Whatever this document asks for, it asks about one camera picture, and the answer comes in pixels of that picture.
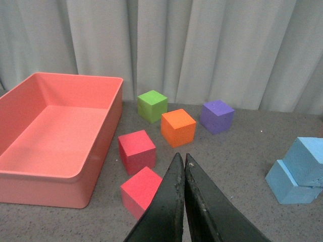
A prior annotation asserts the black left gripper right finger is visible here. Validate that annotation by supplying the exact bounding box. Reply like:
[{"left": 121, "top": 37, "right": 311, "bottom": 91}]
[{"left": 185, "top": 153, "right": 270, "bottom": 241}]

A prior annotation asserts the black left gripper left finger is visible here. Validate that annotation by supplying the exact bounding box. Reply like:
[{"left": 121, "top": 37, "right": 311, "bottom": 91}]
[{"left": 124, "top": 153, "right": 185, "bottom": 242}]

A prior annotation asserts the light blue cube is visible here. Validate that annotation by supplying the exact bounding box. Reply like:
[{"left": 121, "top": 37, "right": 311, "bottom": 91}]
[
  {"left": 265, "top": 160, "right": 322, "bottom": 204},
  {"left": 283, "top": 137, "right": 322, "bottom": 187}
]

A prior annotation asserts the red foam cube front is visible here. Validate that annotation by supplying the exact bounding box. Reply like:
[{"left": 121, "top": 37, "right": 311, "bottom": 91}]
[{"left": 120, "top": 166, "right": 162, "bottom": 220}]

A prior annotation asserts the red foam cube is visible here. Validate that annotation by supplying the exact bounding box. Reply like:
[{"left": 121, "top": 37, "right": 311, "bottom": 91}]
[
  {"left": 120, "top": 166, "right": 162, "bottom": 220},
  {"left": 118, "top": 130, "right": 156, "bottom": 175}
]

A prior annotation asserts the red foam cube rear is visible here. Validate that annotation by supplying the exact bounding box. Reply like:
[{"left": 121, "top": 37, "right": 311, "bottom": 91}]
[{"left": 118, "top": 130, "right": 156, "bottom": 175}]

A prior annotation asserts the orange foam cube left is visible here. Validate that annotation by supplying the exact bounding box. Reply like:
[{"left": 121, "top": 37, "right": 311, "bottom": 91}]
[{"left": 161, "top": 109, "right": 196, "bottom": 148}]

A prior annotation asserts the purple foam cube back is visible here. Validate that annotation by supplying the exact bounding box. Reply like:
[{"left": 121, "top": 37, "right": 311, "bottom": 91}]
[{"left": 200, "top": 100, "right": 235, "bottom": 135}]

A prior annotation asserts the green foam cube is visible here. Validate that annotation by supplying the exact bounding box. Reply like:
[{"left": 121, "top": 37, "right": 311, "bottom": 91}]
[{"left": 137, "top": 90, "right": 168, "bottom": 124}]

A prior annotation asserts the red plastic bin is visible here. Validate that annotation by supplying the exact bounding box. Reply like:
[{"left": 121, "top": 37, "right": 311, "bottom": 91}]
[{"left": 1, "top": 72, "right": 123, "bottom": 209}]

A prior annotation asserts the grey curtain backdrop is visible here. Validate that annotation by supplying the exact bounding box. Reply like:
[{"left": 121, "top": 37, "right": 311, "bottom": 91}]
[{"left": 1, "top": 1, "right": 322, "bottom": 114}]

